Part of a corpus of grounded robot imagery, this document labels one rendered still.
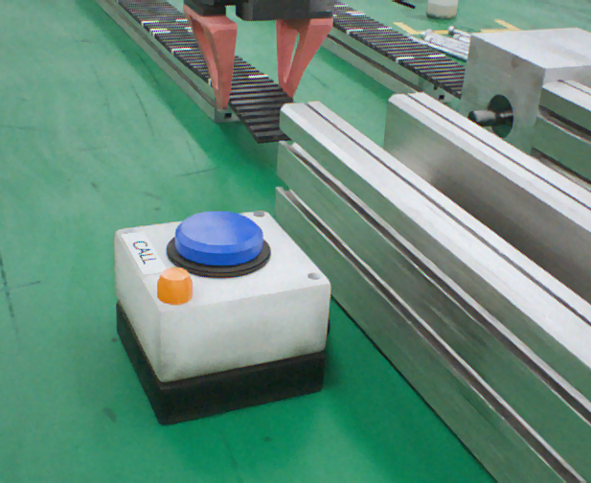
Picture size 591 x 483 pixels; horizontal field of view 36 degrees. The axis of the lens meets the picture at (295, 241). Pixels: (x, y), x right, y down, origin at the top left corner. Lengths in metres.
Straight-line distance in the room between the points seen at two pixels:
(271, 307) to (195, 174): 0.27
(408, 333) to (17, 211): 0.28
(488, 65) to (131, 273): 0.36
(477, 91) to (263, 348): 0.35
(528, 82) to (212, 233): 0.31
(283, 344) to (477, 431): 0.09
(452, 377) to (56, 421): 0.17
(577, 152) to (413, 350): 0.23
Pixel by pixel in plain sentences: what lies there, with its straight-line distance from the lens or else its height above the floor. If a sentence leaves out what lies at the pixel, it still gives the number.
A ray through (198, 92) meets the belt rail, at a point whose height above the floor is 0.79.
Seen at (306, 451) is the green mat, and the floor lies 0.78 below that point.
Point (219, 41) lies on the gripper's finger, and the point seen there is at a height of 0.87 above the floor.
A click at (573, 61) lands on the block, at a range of 0.66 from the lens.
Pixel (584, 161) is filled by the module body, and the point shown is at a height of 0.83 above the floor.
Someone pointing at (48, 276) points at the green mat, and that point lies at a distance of 0.52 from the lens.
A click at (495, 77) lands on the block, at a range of 0.68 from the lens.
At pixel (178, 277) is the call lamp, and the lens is 0.38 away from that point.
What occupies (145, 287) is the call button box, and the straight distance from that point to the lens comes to 0.39.
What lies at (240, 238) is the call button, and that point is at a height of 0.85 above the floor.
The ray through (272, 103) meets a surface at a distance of 0.69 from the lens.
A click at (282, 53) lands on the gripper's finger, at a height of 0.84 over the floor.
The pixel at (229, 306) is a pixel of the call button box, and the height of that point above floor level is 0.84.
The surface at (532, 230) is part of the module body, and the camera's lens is 0.46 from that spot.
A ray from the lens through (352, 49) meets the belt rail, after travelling 0.94.
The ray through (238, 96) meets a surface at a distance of 0.70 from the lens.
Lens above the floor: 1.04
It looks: 27 degrees down
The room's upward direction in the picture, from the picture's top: 4 degrees clockwise
